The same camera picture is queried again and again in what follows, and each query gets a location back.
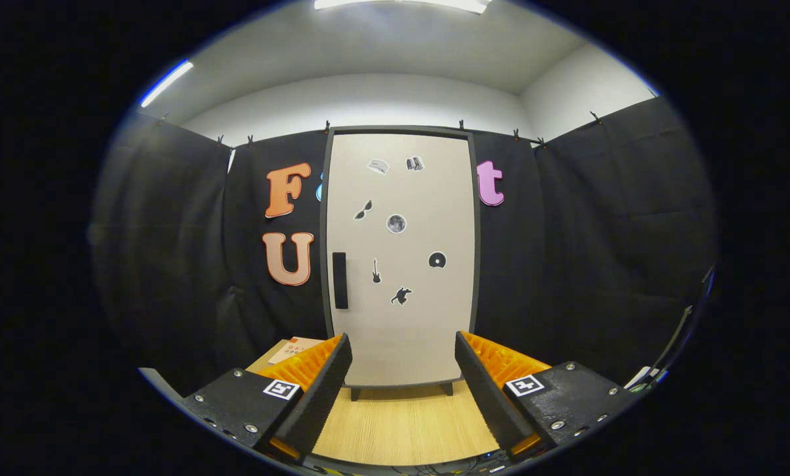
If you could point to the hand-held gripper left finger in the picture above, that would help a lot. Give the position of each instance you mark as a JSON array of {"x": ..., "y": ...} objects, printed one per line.
[{"x": 322, "y": 403}]

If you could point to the dark grey shoe cabinet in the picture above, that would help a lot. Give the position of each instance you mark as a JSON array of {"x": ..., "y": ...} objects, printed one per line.
[{"x": 401, "y": 129}]

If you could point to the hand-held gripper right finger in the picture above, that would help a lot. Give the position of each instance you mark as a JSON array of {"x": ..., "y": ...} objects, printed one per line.
[{"x": 484, "y": 396}]

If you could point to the black backdrop cloth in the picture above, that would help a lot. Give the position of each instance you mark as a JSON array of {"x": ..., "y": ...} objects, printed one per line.
[{"x": 566, "y": 231}]

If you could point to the white ceiling light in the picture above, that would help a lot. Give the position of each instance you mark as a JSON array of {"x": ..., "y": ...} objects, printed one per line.
[
  {"x": 168, "y": 82},
  {"x": 401, "y": 3}
]

